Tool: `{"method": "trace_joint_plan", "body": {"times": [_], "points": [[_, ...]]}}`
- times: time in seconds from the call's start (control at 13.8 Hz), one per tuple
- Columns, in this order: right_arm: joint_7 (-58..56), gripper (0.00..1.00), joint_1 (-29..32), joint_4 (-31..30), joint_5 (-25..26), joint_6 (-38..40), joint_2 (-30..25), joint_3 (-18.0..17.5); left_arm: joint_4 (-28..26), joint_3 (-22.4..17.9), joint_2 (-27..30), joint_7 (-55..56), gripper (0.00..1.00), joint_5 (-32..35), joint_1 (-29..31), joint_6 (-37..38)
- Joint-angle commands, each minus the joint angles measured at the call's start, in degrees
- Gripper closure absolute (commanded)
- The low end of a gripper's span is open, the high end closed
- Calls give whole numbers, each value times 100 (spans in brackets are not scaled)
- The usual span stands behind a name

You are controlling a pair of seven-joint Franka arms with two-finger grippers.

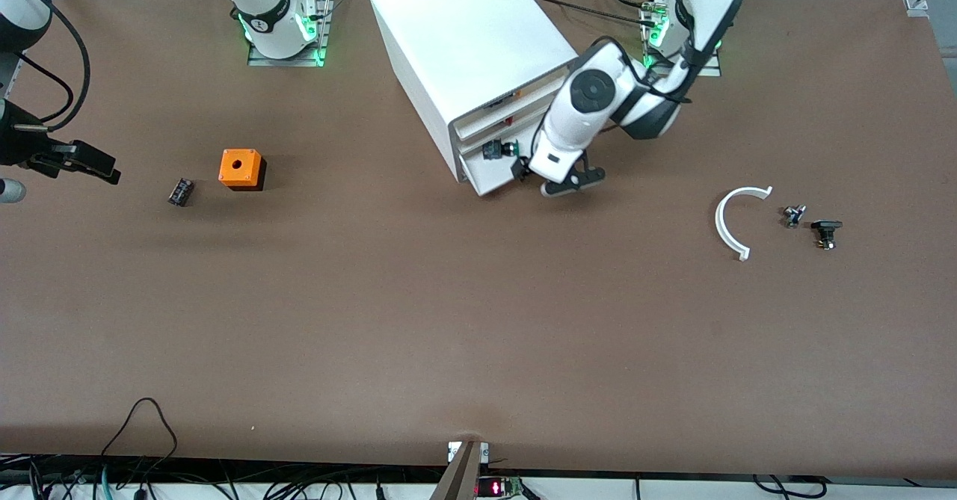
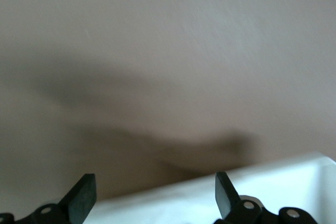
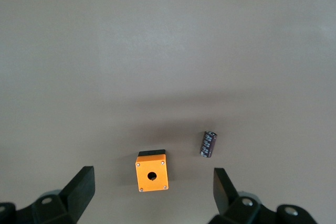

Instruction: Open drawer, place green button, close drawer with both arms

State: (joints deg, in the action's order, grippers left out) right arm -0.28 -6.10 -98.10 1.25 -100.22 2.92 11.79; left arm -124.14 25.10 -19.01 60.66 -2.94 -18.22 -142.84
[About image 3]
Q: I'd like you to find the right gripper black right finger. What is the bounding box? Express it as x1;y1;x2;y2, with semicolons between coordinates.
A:
209;167;264;224

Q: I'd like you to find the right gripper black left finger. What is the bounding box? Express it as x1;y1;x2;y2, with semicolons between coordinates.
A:
30;165;96;224

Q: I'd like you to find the small black contact block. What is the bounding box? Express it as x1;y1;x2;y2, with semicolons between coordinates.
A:
198;130;219;158

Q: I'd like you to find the orange button enclosure box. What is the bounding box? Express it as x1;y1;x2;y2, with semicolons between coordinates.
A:
135;149;170;193

